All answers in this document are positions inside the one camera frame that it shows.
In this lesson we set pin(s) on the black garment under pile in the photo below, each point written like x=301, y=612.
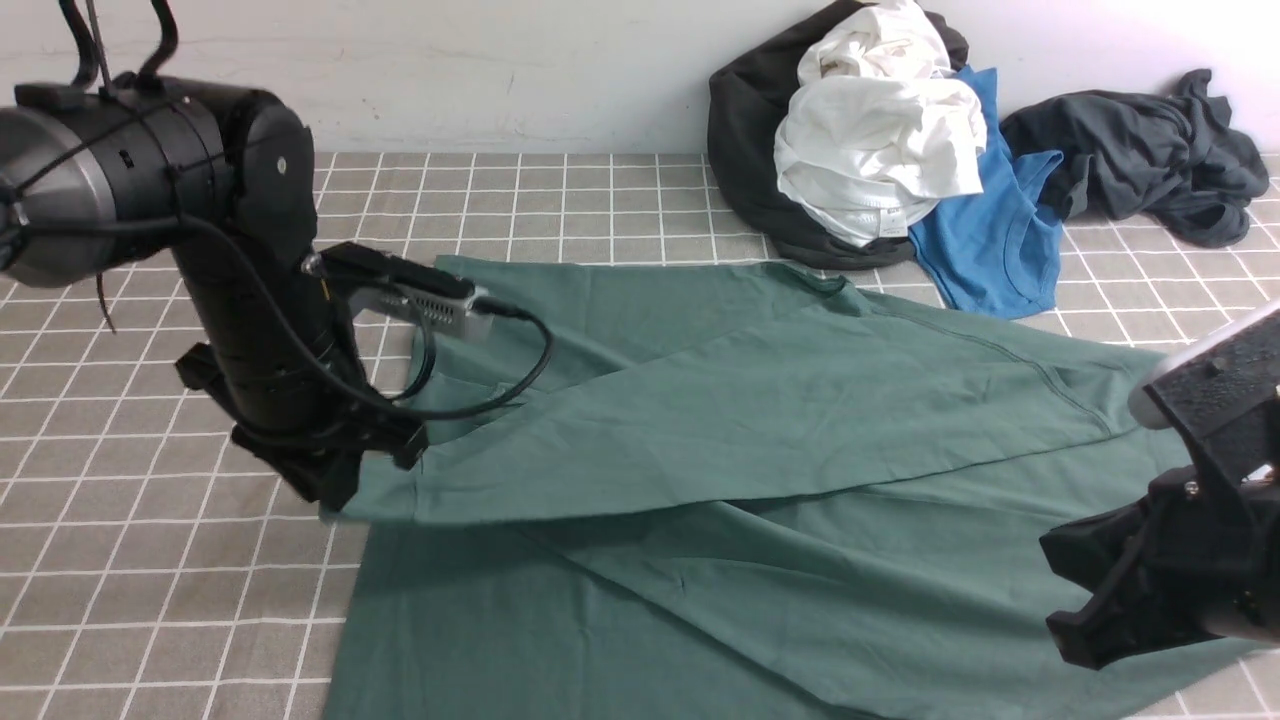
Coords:
x=748, y=100

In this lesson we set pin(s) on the grey checkered tablecloth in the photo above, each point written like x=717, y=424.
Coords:
x=150, y=570

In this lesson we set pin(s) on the black gripper body at left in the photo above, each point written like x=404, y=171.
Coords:
x=321, y=460

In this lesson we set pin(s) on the dark grey crumpled garment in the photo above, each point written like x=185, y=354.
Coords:
x=1173, y=157

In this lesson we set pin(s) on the white crumpled shirt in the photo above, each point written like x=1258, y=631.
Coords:
x=880, y=129

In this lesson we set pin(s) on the black robot arm at left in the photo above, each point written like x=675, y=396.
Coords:
x=220, y=177

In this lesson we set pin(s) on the blue t-shirt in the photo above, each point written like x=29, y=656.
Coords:
x=997, y=252

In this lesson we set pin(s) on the green long-sleeve top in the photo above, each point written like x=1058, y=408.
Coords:
x=748, y=492

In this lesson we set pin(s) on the silver wrist camera at left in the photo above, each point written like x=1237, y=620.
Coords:
x=366, y=279

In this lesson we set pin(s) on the black gripper body at right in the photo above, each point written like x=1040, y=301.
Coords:
x=1166, y=572

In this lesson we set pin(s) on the black wrist camera at right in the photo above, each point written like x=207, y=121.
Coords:
x=1220, y=396

